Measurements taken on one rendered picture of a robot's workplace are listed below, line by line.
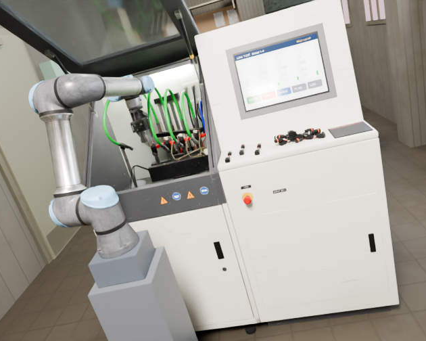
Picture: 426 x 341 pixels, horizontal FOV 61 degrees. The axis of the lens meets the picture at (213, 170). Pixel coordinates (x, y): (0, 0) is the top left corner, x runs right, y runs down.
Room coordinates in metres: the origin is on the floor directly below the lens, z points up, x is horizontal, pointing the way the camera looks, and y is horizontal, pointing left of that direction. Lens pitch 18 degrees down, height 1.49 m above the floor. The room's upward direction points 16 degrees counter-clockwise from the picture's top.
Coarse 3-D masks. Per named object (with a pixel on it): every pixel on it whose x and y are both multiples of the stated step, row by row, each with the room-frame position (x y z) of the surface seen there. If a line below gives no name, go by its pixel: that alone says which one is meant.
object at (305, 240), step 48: (336, 0) 1.77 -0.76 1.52; (336, 48) 1.73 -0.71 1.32; (240, 144) 1.76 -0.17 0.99; (240, 192) 1.55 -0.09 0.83; (288, 192) 1.51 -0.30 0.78; (336, 192) 1.46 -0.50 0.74; (384, 192) 1.42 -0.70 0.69; (240, 240) 1.56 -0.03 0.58; (288, 240) 1.51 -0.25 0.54; (336, 240) 1.47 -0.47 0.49; (384, 240) 1.43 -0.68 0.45; (288, 288) 1.52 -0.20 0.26; (336, 288) 1.48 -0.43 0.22; (384, 288) 1.43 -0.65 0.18
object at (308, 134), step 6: (288, 132) 1.60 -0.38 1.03; (294, 132) 1.59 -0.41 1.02; (306, 132) 1.59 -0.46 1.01; (312, 132) 1.58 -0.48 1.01; (318, 132) 1.57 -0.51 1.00; (324, 132) 1.57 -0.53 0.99; (276, 138) 1.65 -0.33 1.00; (282, 138) 1.60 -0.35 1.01; (288, 138) 1.59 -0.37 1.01; (294, 138) 1.60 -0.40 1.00; (300, 138) 1.57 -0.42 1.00; (306, 138) 1.57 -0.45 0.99; (312, 138) 1.56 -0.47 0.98; (318, 138) 1.54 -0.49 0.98; (282, 144) 1.59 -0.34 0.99
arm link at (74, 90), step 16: (64, 80) 1.31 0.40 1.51; (80, 80) 1.32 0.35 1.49; (96, 80) 1.35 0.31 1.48; (112, 80) 1.45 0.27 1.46; (128, 80) 1.55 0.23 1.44; (144, 80) 1.64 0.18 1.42; (64, 96) 1.29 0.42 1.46; (80, 96) 1.30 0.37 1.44; (96, 96) 1.34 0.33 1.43; (112, 96) 1.47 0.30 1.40
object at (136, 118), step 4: (136, 108) 1.79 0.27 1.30; (140, 108) 1.80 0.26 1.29; (132, 112) 1.78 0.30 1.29; (136, 112) 1.80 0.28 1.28; (140, 112) 1.82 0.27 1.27; (132, 116) 1.78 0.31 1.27; (136, 116) 1.79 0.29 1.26; (140, 116) 1.80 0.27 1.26; (136, 120) 1.78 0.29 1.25; (140, 120) 1.77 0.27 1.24; (144, 120) 1.78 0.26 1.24; (148, 120) 1.85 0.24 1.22; (132, 124) 1.80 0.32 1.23; (136, 124) 1.78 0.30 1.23; (140, 124) 1.77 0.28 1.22; (144, 124) 1.77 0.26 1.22; (148, 124) 1.83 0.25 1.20; (132, 128) 1.78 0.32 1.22; (136, 128) 1.78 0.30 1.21; (140, 128) 1.77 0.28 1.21; (144, 128) 1.77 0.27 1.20; (136, 132) 1.78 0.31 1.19
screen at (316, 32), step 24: (240, 48) 1.84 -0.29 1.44; (264, 48) 1.81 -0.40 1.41; (288, 48) 1.78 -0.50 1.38; (312, 48) 1.76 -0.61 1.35; (240, 72) 1.82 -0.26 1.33; (264, 72) 1.79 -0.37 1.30; (288, 72) 1.76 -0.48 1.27; (312, 72) 1.73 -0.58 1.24; (240, 96) 1.80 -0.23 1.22; (264, 96) 1.77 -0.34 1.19; (288, 96) 1.74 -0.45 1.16; (312, 96) 1.71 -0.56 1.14; (336, 96) 1.69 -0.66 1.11
